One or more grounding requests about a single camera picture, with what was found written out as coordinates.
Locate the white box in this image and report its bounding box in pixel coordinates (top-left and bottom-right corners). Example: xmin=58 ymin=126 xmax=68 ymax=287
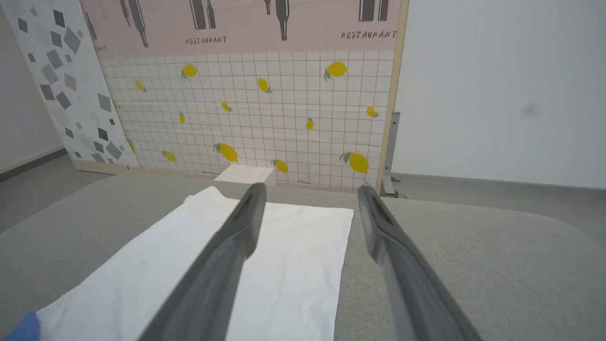
xmin=214 ymin=164 xmax=276 ymax=187

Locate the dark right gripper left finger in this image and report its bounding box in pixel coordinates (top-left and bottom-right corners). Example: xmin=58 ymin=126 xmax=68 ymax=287
xmin=137 ymin=182 xmax=268 ymax=341

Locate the blue and white t-shirt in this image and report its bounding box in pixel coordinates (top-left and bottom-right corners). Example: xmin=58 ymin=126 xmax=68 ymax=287
xmin=2 ymin=186 xmax=355 ymax=341

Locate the lemon print partition panel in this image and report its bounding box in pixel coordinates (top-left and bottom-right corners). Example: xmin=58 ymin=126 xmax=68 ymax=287
xmin=78 ymin=0 xmax=410 ymax=193

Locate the grey metal partition stand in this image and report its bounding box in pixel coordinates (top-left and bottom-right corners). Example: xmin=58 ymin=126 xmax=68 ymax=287
xmin=381 ymin=112 xmax=401 ymax=198

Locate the grey squares print panel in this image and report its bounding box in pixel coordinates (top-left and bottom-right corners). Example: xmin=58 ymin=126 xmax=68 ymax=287
xmin=0 ymin=0 xmax=141 ymax=170

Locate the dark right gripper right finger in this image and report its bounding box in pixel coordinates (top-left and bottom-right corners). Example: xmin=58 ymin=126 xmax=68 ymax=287
xmin=357 ymin=184 xmax=484 ymax=341

